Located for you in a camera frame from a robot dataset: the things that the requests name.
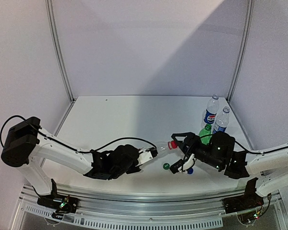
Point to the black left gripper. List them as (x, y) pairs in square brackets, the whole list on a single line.
[(138, 170)]

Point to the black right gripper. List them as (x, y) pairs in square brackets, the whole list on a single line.
[(190, 137)]

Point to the green plastic bottle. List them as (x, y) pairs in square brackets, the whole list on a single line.
[(205, 134)]

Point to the clear bottle red label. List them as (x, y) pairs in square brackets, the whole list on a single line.
[(164, 148)]

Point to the green bottle cap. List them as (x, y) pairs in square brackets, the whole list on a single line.
[(166, 166)]

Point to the clear bottle small blue label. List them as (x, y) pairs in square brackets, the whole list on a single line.
[(222, 121)]

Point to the clear Pepsi bottle blue label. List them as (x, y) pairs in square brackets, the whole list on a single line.
[(210, 112)]

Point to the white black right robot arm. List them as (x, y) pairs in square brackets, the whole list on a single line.
[(267, 169)]

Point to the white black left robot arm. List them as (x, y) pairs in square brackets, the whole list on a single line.
[(27, 141)]

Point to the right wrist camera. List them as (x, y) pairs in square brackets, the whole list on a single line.
[(183, 165)]

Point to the aluminium front rail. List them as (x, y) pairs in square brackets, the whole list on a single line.
[(109, 211)]

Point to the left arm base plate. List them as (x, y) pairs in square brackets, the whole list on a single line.
[(60, 203)]

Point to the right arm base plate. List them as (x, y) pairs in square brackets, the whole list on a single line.
[(242, 202)]

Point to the right aluminium corner post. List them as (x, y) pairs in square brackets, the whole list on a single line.
[(242, 50)]

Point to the aluminium corner post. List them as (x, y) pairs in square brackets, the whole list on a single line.
[(57, 50), (242, 50)]

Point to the left aluminium corner post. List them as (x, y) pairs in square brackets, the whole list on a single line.
[(57, 50)]

